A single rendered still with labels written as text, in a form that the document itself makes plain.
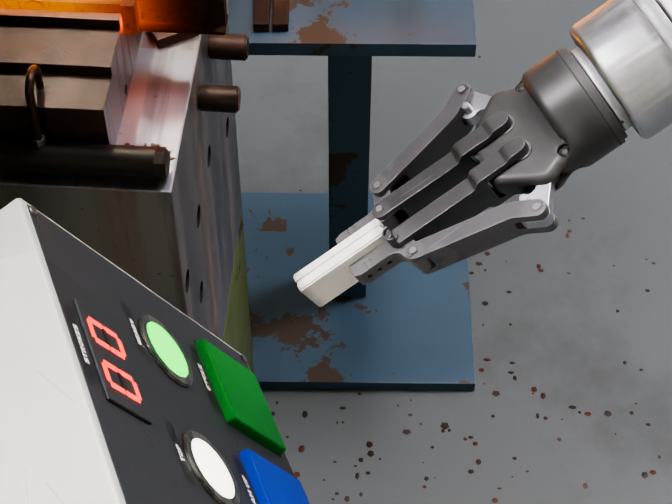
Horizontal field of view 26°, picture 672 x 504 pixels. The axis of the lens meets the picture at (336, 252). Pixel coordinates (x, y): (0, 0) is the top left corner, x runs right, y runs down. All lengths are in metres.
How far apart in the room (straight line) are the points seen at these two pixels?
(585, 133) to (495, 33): 1.94
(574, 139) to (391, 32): 0.85
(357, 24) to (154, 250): 0.50
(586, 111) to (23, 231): 0.36
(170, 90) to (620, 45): 0.60
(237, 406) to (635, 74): 0.36
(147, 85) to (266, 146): 1.22
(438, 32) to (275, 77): 1.03
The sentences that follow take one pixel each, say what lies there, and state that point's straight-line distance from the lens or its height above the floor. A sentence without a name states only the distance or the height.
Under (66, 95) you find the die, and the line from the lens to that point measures 1.33.
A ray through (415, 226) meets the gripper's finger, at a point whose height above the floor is 1.16.
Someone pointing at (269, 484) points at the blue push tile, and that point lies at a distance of 1.00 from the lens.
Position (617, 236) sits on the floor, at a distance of 2.53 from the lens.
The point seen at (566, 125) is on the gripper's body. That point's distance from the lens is 0.93.
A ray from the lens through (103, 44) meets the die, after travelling 1.36.
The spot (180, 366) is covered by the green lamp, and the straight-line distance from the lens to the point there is 0.99.
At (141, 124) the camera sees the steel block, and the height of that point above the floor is 0.92.
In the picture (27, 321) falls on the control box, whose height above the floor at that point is 1.19.
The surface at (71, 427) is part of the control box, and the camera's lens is 0.84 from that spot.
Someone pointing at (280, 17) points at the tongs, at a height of 0.73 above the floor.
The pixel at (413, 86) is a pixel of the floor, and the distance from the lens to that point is 2.75.
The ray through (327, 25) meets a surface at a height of 0.72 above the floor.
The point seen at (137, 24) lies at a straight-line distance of 1.38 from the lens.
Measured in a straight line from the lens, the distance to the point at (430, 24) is 1.78.
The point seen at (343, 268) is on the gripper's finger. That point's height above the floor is 1.13.
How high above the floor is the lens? 1.89
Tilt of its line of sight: 50 degrees down
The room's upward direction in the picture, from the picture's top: straight up
